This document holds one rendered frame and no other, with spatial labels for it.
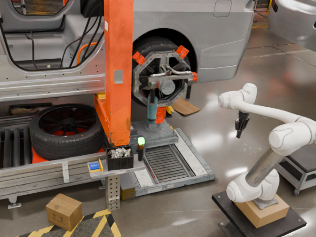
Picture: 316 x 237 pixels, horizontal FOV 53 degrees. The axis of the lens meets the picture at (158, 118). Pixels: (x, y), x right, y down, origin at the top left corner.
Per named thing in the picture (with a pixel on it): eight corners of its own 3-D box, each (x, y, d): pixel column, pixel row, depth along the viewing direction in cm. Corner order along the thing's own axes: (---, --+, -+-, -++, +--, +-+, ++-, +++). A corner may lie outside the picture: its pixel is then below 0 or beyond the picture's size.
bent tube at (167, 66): (182, 66, 288) (184, 55, 283) (191, 75, 273) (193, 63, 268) (164, 68, 282) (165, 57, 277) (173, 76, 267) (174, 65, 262)
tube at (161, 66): (162, 68, 282) (163, 57, 276) (170, 77, 266) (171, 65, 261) (144, 69, 276) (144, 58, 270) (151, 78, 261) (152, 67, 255)
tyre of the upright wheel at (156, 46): (137, 24, 285) (107, 87, 307) (145, 32, 266) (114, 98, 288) (192, 50, 319) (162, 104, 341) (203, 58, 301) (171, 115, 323)
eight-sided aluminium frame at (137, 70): (183, 100, 317) (190, 49, 288) (185, 104, 311) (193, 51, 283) (131, 107, 298) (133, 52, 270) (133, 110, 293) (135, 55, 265)
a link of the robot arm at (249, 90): (247, 99, 232) (233, 101, 227) (252, 80, 223) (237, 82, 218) (256, 106, 223) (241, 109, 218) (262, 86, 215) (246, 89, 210)
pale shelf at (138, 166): (138, 156, 261) (138, 153, 260) (145, 169, 248) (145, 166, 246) (86, 165, 247) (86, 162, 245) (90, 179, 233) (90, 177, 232)
